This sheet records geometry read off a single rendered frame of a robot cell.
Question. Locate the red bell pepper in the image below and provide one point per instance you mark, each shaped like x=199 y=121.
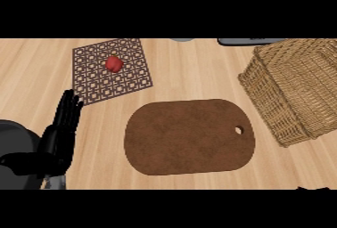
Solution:
x=114 y=63

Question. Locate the tan wicker basket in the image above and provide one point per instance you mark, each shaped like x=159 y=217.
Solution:
x=292 y=89

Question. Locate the grey rounded object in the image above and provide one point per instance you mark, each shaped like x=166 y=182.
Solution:
x=182 y=39

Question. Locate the dark grey flat appliance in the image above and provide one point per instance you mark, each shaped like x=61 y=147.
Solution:
x=246 y=41

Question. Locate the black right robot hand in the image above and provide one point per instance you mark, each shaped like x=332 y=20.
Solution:
x=312 y=188

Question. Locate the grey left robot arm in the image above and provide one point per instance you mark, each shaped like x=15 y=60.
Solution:
x=18 y=136

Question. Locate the brown wooden cutting board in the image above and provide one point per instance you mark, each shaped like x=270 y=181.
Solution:
x=188 y=138

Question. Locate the brown patterned placemat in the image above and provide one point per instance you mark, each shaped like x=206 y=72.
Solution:
x=97 y=80

